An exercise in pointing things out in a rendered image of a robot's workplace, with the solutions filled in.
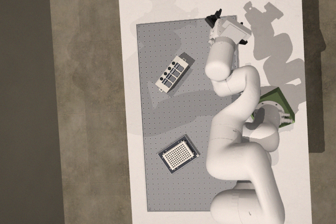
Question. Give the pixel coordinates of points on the white operator panel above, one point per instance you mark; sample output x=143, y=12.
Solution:
x=172, y=74

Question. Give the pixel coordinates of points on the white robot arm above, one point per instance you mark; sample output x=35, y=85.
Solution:
x=239, y=150

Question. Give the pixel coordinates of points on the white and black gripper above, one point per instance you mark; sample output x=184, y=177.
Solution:
x=215, y=22

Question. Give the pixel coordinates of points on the white microplate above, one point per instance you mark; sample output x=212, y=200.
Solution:
x=178, y=155

